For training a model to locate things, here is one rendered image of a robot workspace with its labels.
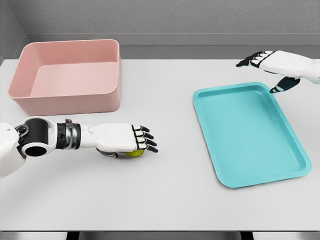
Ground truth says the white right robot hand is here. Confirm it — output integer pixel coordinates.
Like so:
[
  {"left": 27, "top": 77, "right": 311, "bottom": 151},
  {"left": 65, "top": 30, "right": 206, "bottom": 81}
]
[{"left": 235, "top": 50, "right": 307, "bottom": 95}]

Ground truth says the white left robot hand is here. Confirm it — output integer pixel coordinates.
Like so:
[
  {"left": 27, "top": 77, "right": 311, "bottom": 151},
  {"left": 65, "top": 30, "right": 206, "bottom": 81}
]
[{"left": 94, "top": 122, "right": 160, "bottom": 159}]

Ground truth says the yellow-green tennis ball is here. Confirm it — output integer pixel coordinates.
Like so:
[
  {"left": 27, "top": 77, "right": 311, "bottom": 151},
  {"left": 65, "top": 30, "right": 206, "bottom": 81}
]
[{"left": 124, "top": 149, "right": 145, "bottom": 159}]

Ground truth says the pink rectangular basket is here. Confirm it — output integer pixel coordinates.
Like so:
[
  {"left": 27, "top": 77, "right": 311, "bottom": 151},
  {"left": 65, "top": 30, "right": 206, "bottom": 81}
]
[{"left": 7, "top": 38, "right": 123, "bottom": 117}]

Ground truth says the blue rectangular tray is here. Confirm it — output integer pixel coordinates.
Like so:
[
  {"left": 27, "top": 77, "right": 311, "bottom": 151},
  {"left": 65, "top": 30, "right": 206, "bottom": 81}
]
[{"left": 192, "top": 81, "right": 313, "bottom": 189}]

